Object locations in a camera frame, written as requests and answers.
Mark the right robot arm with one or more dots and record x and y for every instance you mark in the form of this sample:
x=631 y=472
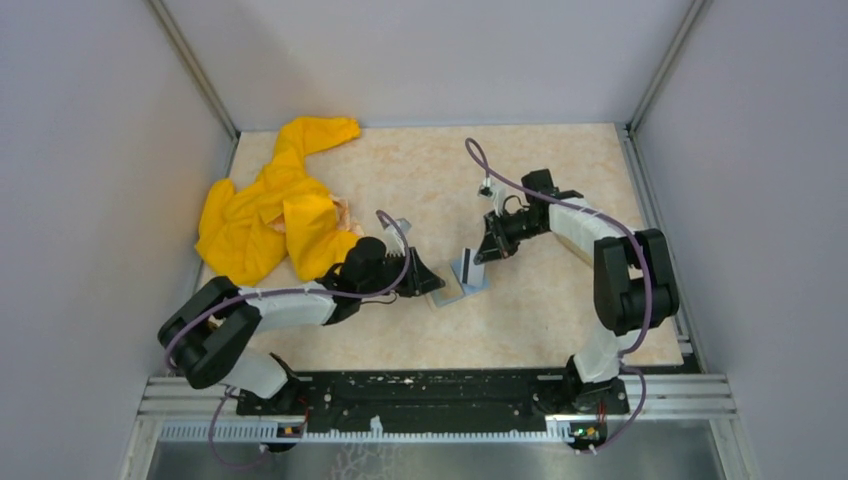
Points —
x=634 y=287

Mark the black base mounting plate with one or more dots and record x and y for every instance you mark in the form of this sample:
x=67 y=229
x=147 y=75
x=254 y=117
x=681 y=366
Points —
x=429 y=419

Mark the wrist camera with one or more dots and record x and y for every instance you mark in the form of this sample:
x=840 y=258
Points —
x=495 y=192
x=394 y=234

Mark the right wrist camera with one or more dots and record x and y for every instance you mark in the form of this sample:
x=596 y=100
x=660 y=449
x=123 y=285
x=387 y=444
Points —
x=495 y=192

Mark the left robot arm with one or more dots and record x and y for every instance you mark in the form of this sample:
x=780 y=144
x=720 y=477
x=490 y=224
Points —
x=207 y=339

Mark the clear plastic card holder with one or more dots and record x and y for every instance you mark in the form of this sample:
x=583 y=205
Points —
x=450 y=273

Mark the yellow cloth garment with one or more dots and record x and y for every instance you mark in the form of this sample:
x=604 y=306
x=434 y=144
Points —
x=284 y=214

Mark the gold credit card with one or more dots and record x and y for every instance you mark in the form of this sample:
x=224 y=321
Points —
x=450 y=293

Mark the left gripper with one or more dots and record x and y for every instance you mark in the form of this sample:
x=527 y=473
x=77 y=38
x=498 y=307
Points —
x=421 y=278

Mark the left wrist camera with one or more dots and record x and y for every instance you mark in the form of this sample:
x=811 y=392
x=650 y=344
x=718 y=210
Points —
x=394 y=234

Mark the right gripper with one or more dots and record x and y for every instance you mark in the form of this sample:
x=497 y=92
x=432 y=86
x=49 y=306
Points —
x=493 y=246

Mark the white slotted cable duct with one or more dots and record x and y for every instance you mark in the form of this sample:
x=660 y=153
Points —
x=271 y=432

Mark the aluminium frame rail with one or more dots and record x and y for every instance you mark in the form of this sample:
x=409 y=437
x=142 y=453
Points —
x=517 y=393

